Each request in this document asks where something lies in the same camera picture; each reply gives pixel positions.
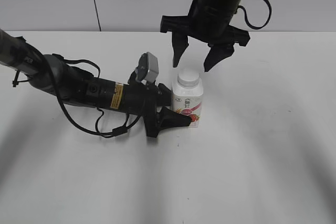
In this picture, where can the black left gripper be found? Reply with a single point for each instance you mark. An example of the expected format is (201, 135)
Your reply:
(142, 100)

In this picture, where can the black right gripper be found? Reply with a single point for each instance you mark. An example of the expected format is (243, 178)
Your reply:
(183, 27)

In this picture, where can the white yogurt drink bottle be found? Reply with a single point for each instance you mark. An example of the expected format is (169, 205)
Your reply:
(188, 101)

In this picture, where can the white bottle cap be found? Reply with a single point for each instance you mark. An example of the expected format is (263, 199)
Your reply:
(188, 78)

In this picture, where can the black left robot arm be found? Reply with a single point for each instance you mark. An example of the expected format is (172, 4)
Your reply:
(71, 85)

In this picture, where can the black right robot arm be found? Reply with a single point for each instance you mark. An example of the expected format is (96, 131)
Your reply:
(207, 21)

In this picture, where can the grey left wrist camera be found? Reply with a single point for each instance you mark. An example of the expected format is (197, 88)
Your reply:
(148, 68)

